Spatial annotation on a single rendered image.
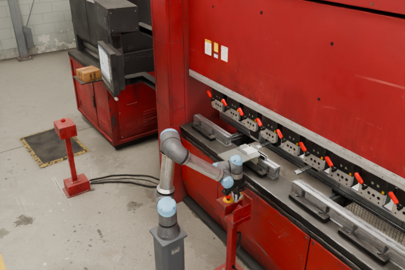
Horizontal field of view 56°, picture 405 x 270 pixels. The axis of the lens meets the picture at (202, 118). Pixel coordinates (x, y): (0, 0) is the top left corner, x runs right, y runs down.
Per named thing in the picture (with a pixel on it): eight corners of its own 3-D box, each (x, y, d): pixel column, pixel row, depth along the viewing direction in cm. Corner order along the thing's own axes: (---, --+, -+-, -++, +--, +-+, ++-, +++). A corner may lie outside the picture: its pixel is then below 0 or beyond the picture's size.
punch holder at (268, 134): (260, 135, 272) (261, 114, 265) (269, 132, 276) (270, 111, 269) (275, 144, 261) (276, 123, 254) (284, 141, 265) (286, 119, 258)
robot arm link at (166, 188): (155, 213, 242) (162, 137, 219) (153, 198, 255) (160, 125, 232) (175, 213, 244) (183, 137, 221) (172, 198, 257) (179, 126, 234)
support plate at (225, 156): (217, 155, 283) (217, 154, 282) (244, 145, 296) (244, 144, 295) (232, 167, 269) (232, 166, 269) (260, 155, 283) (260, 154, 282)
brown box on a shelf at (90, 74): (72, 77, 434) (70, 66, 428) (94, 72, 447) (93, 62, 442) (81, 85, 412) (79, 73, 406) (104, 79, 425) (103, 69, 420)
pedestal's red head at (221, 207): (215, 213, 276) (216, 192, 268) (232, 204, 284) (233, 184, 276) (232, 228, 261) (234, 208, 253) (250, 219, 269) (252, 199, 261)
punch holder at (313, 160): (302, 161, 242) (305, 138, 235) (311, 156, 247) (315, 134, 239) (321, 172, 231) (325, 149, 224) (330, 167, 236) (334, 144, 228)
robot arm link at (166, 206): (158, 228, 232) (157, 210, 226) (156, 213, 243) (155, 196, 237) (178, 225, 234) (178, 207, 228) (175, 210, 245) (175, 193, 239)
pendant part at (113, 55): (101, 79, 355) (96, 40, 339) (114, 76, 360) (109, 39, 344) (114, 96, 319) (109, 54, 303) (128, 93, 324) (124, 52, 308)
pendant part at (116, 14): (103, 89, 369) (91, -2, 331) (128, 85, 379) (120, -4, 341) (117, 109, 328) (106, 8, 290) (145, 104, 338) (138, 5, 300)
